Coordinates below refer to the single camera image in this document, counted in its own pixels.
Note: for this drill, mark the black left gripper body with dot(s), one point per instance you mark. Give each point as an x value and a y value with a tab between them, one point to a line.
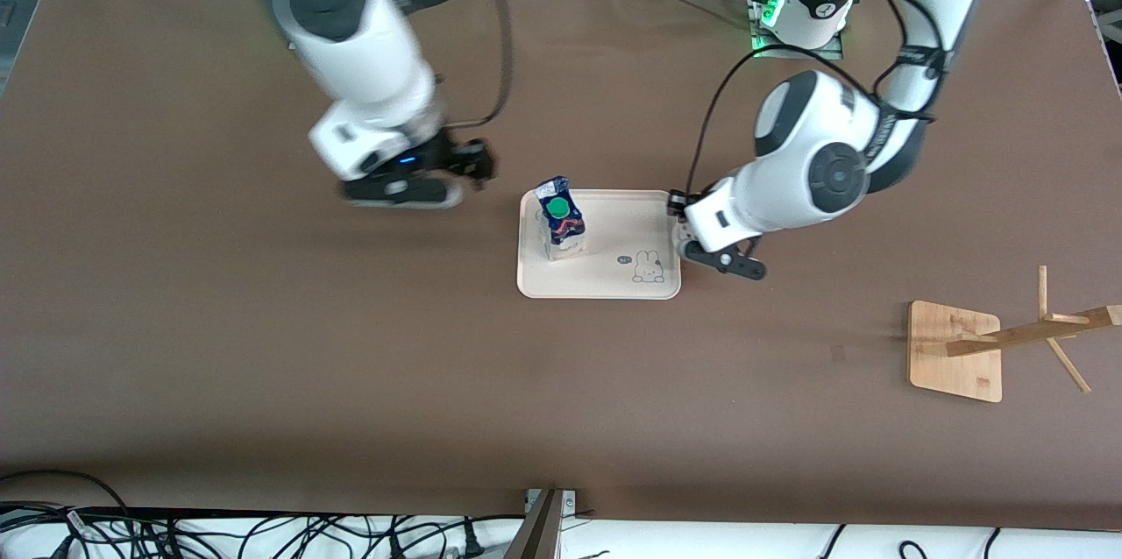
678	203

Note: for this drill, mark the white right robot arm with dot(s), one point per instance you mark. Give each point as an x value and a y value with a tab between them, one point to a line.
351	42

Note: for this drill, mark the blue milk carton green cap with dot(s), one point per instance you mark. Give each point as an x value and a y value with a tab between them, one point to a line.
561	230

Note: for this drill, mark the white tray with rabbit print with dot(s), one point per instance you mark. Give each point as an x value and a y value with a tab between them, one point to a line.
605	279

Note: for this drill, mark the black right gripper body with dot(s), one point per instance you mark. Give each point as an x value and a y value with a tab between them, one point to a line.
456	158

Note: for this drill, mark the small metal bracket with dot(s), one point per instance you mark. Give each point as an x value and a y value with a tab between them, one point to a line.
570	502

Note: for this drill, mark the aluminium profile post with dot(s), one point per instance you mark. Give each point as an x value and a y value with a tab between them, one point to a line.
539	533

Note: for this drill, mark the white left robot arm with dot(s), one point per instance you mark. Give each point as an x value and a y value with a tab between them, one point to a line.
833	147

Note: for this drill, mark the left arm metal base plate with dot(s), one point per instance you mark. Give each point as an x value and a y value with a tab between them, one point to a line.
789	53

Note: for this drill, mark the wooden mug stand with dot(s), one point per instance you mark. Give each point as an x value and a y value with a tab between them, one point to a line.
951	357

